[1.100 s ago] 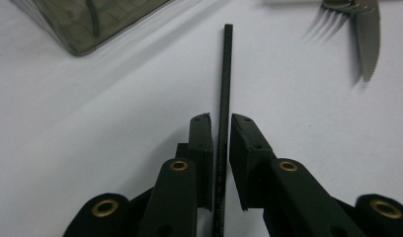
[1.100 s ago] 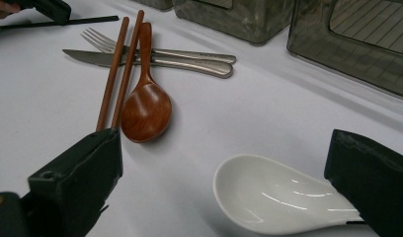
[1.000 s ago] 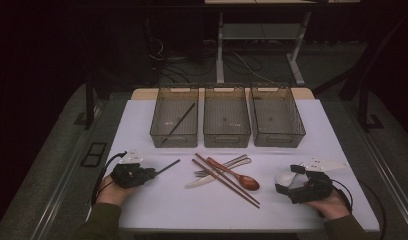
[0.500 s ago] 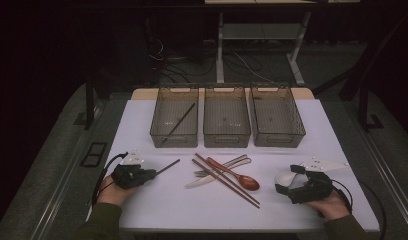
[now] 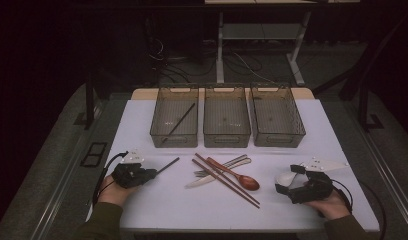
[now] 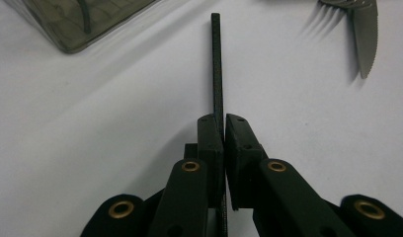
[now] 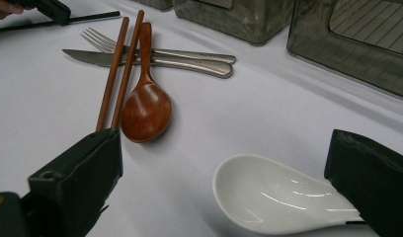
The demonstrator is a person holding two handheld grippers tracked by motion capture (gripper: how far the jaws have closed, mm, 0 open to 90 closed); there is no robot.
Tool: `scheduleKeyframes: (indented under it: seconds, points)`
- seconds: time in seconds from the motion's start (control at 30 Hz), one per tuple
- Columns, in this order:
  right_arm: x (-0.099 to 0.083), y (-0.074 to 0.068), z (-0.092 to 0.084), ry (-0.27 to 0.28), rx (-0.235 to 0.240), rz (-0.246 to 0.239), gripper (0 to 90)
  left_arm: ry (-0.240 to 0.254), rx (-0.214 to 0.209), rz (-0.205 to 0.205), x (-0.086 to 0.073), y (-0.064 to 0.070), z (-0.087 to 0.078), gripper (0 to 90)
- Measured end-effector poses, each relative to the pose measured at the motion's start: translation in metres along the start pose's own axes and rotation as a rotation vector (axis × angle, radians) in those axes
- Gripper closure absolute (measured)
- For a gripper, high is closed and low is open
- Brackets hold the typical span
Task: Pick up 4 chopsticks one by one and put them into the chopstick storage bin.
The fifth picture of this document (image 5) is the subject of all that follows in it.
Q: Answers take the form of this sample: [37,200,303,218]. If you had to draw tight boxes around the steel fork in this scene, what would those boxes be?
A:
[193,153,249,178]

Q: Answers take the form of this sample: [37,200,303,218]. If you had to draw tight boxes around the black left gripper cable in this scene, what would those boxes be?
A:
[91,150,130,206]

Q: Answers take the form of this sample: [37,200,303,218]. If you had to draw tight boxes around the person's left hand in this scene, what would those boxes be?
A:
[97,174,139,208]

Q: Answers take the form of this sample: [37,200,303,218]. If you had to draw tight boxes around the tangle of black floor cables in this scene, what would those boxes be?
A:
[144,15,217,85]

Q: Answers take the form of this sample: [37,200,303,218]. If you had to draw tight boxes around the black chopstick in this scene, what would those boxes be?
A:
[155,156,181,175]
[161,102,197,143]

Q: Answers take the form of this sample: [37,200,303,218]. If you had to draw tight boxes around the white metal frame desk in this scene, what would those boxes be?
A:
[204,0,361,87]

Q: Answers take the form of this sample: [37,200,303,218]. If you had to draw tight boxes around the black metal stand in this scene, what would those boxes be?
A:
[357,82,386,133]
[73,72,105,132]

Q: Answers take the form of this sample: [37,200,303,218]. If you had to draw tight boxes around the white floor cable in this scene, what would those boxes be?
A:
[231,50,280,85]

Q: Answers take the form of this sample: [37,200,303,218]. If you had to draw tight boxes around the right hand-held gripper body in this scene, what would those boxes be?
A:
[289,157,350,205]

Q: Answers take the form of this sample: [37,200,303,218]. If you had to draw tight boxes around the smoky clear plastic basket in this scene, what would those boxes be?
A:
[149,84,200,149]
[250,83,307,149]
[202,84,252,149]

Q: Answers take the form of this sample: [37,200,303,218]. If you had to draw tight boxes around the person's right hand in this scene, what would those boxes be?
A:
[303,189,352,221]

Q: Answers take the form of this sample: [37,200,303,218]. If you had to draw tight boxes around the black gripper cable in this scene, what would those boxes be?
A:
[91,150,130,206]
[331,187,355,215]

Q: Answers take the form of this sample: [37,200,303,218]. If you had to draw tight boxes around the metal floor rail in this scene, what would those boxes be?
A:
[31,99,108,240]
[353,109,408,234]

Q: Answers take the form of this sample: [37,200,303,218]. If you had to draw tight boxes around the brown wooden chopstick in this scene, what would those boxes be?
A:
[194,152,261,206]
[191,158,261,210]

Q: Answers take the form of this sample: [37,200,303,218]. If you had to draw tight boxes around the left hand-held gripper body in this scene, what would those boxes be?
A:
[110,149,150,190]

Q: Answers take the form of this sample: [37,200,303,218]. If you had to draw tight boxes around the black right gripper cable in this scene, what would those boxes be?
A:
[331,187,355,215]

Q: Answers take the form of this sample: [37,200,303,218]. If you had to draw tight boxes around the brown wooden spoon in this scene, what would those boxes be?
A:
[205,156,261,192]

